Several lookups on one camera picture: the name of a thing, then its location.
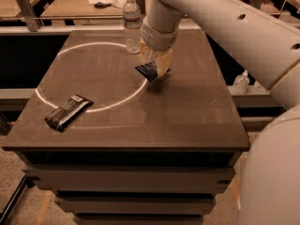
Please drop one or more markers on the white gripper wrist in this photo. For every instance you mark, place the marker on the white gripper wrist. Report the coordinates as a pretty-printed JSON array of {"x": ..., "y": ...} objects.
[{"x": 157, "y": 37}]

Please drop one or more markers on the blue rxbar blueberry wrapper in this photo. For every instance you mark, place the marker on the blue rxbar blueberry wrapper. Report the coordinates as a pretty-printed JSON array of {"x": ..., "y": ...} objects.
[{"x": 148, "y": 70}]

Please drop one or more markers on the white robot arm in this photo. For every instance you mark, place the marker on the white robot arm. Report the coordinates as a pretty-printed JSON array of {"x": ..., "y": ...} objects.
[{"x": 268, "y": 49}]

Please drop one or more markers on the black rxbar chocolate wrapper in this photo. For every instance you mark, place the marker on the black rxbar chocolate wrapper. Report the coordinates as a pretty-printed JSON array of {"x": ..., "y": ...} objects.
[{"x": 62, "y": 116}]

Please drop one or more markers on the clear plastic water bottle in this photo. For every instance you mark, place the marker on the clear plastic water bottle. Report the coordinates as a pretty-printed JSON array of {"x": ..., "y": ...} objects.
[{"x": 132, "y": 24}]

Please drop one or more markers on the black computer mouse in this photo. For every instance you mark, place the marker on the black computer mouse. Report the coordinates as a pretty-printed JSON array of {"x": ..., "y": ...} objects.
[{"x": 102, "y": 5}]

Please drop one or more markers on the clear sanitizer bottle left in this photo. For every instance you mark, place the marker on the clear sanitizer bottle left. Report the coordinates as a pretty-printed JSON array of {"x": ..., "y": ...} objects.
[{"x": 241, "y": 83}]

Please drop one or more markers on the clear sanitizer bottle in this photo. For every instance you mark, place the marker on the clear sanitizer bottle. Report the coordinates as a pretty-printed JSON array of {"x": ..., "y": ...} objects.
[
  {"x": 241, "y": 83},
  {"x": 258, "y": 87}
]

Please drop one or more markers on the clear sanitizer bottle right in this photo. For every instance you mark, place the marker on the clear sanitizer bottle right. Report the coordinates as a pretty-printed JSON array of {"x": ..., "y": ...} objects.
[{"x": 258, "y": 87}]

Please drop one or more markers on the grey drawer cabinet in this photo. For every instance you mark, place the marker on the grey drawer cabinet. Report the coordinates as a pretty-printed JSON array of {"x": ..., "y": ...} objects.
[{"x": 133, "y": 195}]

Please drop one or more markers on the middle metal bracket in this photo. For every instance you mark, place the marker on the middle metal bracket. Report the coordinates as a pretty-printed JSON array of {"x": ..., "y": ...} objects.
[{"x": 141, "y": 0}]

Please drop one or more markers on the left metal bracket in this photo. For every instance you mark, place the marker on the left metal bracket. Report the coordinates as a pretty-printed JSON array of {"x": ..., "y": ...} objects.
[{"x": 28, "y": 15}]

